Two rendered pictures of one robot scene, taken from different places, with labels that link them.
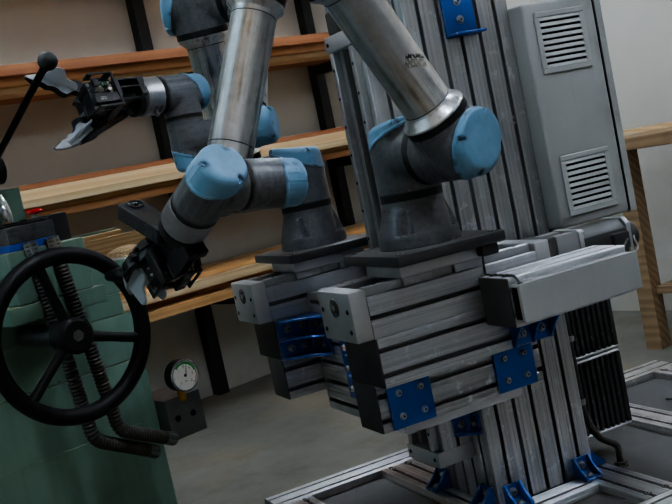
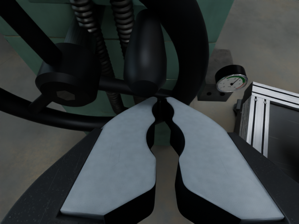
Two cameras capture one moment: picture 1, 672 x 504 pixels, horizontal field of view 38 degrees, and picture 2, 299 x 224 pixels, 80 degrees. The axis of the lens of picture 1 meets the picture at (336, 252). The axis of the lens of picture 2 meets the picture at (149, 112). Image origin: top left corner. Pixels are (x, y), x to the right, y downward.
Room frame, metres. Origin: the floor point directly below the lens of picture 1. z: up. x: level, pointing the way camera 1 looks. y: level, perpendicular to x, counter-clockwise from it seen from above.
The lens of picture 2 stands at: (1.54, 0.30, 0.97)
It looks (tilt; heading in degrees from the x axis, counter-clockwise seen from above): 62 degrees down; 42
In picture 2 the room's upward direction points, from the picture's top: 2 degrees clockwise
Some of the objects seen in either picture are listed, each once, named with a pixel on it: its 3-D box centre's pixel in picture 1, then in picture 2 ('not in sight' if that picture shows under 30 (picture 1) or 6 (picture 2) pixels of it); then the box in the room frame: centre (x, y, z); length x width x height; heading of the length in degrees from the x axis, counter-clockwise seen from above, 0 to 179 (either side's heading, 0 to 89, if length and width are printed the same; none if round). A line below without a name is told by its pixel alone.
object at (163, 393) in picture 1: (170, 413); (214, 75); (1.90, 0.38, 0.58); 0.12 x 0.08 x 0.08; 42
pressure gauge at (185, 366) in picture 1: (181, 379); (228, 80); (1.85, 0.34, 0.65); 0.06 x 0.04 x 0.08; 132
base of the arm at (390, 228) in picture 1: (415, 216); not in sight; (1.80, -0.16, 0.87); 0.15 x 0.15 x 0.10
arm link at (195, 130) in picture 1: (197, 141); not in sight; (1.98, 0.23, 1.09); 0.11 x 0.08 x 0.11; 77
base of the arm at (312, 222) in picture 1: (310, 223); not in sight; (2.25, 0.04, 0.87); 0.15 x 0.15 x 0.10
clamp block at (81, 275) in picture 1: (35, 272); not in sight; (1.71, 0.52, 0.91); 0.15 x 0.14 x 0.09; 132
